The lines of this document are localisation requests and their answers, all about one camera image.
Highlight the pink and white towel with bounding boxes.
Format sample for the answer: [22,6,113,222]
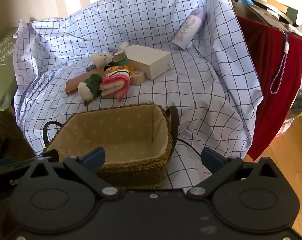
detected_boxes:
[101,71,131,102]

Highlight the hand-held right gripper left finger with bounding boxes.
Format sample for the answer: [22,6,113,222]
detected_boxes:
[24,147,120,197]

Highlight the black cable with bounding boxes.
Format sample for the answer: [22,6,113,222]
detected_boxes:
[175,139,209,173]

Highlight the yellow patterned pouch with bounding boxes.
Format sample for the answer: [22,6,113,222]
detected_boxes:
[104,65,137,75]

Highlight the white checked bed sheet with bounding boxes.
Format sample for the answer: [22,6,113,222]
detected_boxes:
[13,0,264,190]

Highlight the purple braided cord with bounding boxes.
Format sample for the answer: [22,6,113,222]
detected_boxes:
[270,30,291,95]

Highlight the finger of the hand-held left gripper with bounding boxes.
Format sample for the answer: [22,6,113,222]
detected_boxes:
[36,149,59,163]

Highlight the green printed cushion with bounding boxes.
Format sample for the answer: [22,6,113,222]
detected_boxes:
[0,27,19,110]

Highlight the flat cardboard box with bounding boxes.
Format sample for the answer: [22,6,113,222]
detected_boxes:
[267,0,288,13]

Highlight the white cardboard box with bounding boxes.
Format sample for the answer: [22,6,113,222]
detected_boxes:
[124,44,171,80]

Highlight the woven basket with cloth lining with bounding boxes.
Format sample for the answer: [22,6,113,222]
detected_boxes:
[42,104,180,190]

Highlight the dark red cloth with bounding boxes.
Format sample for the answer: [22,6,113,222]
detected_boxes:
[237,16,302,160]

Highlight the green patterned tape roll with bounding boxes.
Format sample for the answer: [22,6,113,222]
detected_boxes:
[112,54,128,65]

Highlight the dark green book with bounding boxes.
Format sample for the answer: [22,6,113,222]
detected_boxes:
[286,5,299,18]

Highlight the cartoon print purple bottle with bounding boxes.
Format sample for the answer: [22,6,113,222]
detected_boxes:
[171,8,207,50]

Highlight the white plush doll green outfit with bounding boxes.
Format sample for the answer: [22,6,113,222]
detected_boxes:
[77,74,104,107]

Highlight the white plush bear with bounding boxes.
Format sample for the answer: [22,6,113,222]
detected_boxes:
[91,52,114,68]

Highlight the brown leather case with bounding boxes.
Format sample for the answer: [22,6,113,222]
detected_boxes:
[66,66,109,96]

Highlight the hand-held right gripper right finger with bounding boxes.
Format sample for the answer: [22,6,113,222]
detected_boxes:
[186,147,281,198]

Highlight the beige tape roll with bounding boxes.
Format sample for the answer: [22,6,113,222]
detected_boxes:
[129,70,146,84]

